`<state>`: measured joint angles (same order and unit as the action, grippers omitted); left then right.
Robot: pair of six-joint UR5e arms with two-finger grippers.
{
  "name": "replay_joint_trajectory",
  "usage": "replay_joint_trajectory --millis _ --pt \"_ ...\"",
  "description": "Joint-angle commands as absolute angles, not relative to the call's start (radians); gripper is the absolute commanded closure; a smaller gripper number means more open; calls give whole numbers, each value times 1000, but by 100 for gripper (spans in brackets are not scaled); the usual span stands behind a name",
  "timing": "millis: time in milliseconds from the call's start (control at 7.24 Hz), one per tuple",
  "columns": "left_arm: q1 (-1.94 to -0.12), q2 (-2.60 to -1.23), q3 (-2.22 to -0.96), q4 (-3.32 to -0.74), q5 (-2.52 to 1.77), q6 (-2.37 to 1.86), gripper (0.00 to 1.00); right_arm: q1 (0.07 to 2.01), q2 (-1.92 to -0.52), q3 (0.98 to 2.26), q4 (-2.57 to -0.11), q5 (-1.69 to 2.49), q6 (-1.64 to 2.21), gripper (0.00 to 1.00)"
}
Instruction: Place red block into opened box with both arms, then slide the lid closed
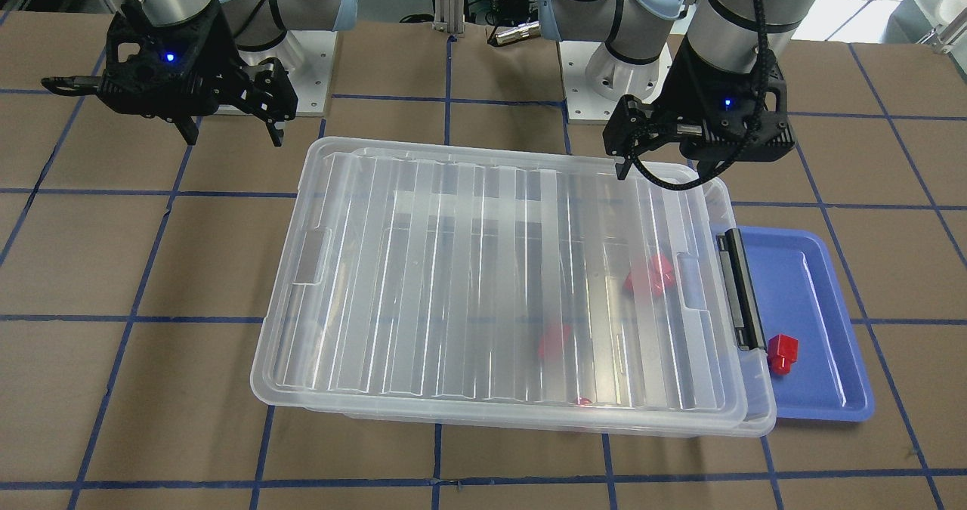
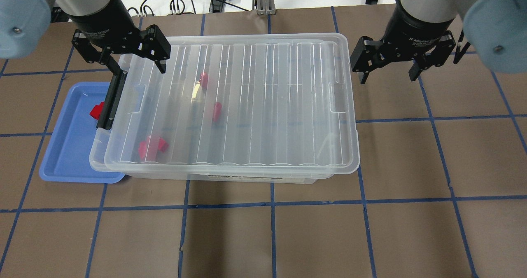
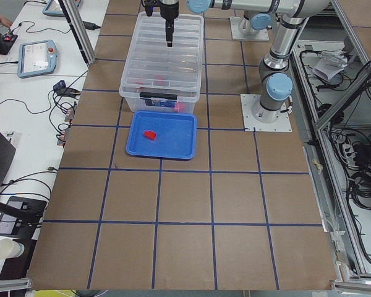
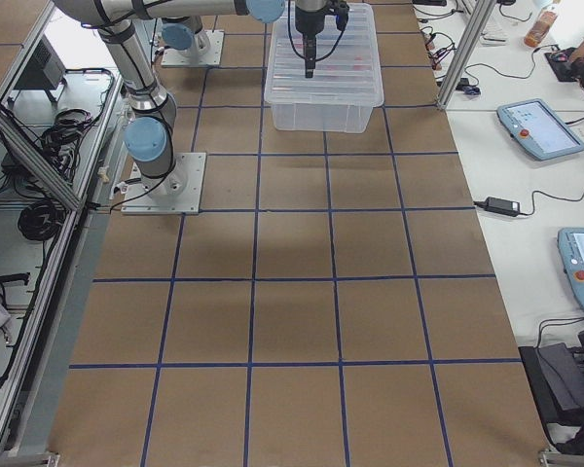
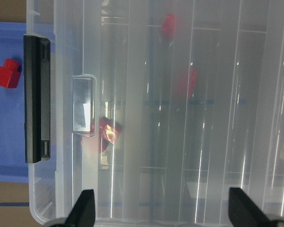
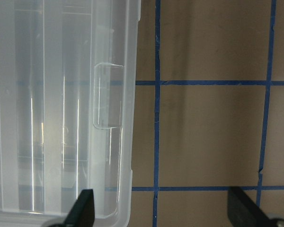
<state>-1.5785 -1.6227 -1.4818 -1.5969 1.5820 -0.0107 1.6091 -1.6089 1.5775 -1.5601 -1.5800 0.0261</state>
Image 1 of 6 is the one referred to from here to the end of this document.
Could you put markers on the blue plastic tray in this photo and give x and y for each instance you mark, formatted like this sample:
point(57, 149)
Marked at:
point(798, 295)

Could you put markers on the clear plastic box lid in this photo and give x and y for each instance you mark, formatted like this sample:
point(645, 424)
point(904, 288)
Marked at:
point(343, 181)

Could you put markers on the black power adapter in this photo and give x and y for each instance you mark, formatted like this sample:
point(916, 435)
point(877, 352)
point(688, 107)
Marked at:
point(512, 12)

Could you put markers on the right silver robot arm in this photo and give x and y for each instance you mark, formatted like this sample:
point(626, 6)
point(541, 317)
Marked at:
point(256, 24)

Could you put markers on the clear plastic storage box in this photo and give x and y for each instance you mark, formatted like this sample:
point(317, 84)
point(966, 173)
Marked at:
point(553, 301)

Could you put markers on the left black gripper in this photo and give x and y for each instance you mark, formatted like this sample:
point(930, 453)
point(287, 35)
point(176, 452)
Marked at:
point(686, 79)

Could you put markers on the black box latch handle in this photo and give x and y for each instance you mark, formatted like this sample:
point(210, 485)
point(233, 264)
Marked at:
point(737, 280)

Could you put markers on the red block from tray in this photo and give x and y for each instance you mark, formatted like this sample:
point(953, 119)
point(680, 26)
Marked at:
point(782, 353)

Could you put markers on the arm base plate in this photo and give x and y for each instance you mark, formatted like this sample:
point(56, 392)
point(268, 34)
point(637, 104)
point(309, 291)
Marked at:
point(308, 57)
point(594, 80)

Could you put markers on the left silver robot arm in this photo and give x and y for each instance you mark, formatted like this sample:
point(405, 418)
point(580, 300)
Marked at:
point(737, 36)

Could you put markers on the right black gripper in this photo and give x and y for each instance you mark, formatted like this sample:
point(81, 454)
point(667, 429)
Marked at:
point(219, 63)

